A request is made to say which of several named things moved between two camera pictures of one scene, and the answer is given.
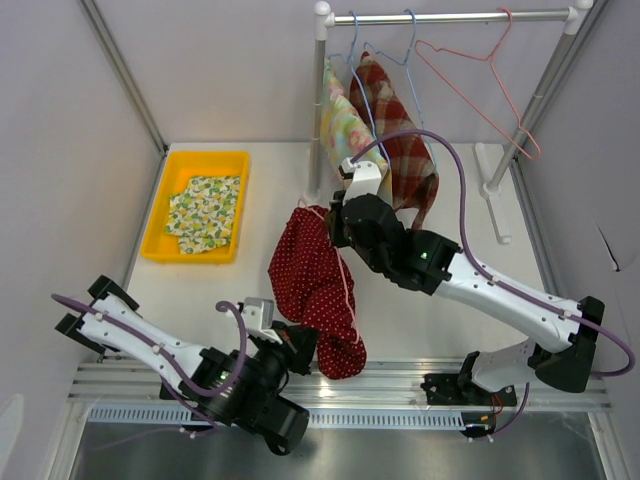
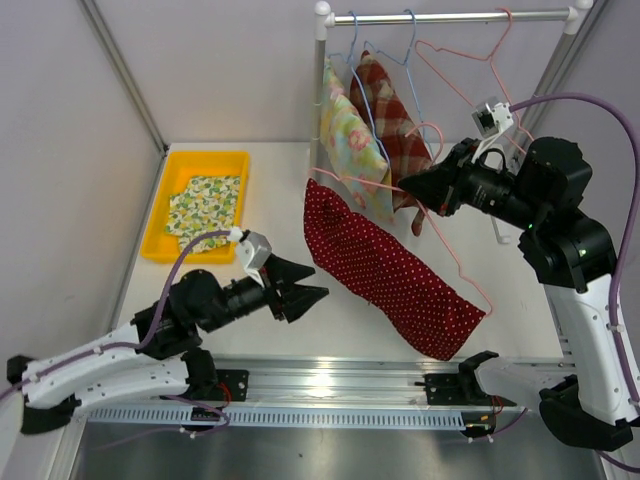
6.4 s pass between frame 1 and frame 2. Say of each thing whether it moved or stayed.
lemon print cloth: stayed
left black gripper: moved
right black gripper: moved
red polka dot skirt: moved
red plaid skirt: stayed
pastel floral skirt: stayed
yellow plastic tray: stayed
